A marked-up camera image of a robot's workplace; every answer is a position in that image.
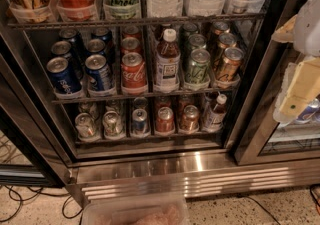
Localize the glass fridge door right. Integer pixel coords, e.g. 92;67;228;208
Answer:
228;0;320;165

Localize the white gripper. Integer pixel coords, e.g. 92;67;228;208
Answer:
271;15;320;124

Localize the middle green can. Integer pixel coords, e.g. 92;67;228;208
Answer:
187;34;207;52

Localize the blue silver can bottom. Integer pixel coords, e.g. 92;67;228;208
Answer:
132;109;149;136

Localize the tea bottle bottom shelf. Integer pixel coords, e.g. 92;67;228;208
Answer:
202;94;227;132

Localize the can behind right door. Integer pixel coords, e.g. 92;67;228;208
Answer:
296;98;320;124

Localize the middle red cola can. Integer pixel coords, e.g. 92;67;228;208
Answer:
120;37;142;55

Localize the front green can middle shelf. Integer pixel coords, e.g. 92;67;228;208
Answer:
184;49;210;90

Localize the front left Pepsi can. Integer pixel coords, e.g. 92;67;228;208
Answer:
46;57;83;99

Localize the middle gold can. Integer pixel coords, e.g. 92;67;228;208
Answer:
216;33;237;56

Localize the middle left Pepsi can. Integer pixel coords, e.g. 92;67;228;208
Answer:
50;40;84;77

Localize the clear plastic bin on floor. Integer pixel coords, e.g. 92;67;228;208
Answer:
81;193;190;225

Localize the white can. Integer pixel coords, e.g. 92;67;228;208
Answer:
75;113;99;142
102;111;124;138

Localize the middle right Pepsi can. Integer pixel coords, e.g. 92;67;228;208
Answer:
87;39;111;63

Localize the front gold can middle shelf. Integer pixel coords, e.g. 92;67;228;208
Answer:
215;47;244;82

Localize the front red cola can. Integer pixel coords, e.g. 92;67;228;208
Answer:
121;52;147;95

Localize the front right Pepsi can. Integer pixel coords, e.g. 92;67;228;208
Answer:
85;54;115;96

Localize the red can bottom shelf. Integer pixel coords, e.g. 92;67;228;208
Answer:
156;107;174;133

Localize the black cable on floor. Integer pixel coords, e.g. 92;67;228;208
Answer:
0;184;83;223

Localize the stainless steel fridge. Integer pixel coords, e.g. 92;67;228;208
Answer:
0;0;320;205

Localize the pepsi can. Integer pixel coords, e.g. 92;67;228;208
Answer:
85;54;115;96
87;39;111;63
46;57;83;99
50;40;84;77

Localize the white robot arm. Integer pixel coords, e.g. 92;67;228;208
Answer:
271;0;320;123

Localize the brown tea bottle middle shelf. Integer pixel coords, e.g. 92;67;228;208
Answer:
155;28;180;93

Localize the white can bottom left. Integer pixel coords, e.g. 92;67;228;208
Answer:
75;113;99;142

